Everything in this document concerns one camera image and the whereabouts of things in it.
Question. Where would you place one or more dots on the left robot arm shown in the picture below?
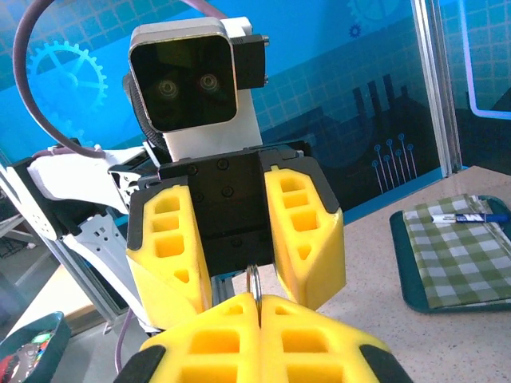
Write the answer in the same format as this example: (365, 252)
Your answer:
(60, 183)

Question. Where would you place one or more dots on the metal keyring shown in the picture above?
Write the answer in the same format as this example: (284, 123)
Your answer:
(259, 287)

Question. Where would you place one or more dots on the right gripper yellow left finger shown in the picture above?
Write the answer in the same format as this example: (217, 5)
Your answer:
(215, 347)

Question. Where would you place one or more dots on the teal plastic tray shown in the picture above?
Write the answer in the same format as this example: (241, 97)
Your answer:
(403, 259)

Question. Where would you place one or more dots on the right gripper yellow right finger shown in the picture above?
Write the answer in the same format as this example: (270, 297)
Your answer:
(311, 347)

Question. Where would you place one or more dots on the green checked cloth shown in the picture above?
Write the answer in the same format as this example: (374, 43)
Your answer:
(459, 255)

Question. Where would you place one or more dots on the teal alarm clock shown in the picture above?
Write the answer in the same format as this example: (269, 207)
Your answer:
(48, 331)

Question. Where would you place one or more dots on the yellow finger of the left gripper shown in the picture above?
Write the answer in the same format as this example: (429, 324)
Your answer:
(167, 259)
(307, 239)

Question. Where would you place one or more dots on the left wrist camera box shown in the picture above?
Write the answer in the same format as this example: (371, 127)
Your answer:
(183, 80)

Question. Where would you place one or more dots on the blue white marker pen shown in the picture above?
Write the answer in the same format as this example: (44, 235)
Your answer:
(471, 218)

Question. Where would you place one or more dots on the aluminium frame post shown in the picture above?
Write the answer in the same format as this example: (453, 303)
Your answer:
(435, 80)

